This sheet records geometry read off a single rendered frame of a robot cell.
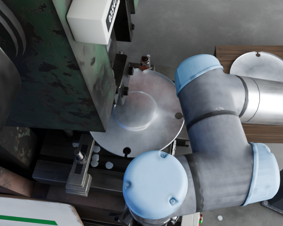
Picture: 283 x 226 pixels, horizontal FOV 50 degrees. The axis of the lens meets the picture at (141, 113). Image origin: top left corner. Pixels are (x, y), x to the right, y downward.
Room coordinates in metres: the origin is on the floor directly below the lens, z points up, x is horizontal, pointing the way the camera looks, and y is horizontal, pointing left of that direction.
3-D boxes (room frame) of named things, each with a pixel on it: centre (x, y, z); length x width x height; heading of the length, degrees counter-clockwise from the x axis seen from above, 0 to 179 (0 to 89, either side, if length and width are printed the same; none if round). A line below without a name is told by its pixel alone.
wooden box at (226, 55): (0.74, -0.58, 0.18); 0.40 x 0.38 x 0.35; 81
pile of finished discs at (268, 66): (0.74, -0.58, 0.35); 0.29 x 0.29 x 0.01
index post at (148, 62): (0.59, -0.03, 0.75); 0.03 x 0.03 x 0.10; 74
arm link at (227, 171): (0.12, -0.10, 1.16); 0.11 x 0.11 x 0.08; 3
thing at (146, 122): (0.42, 0.02, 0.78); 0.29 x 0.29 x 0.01
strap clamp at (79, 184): (0.30, 0.19, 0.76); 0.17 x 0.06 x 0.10; 164
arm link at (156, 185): (0.09, -0.01, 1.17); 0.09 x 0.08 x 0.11; 93
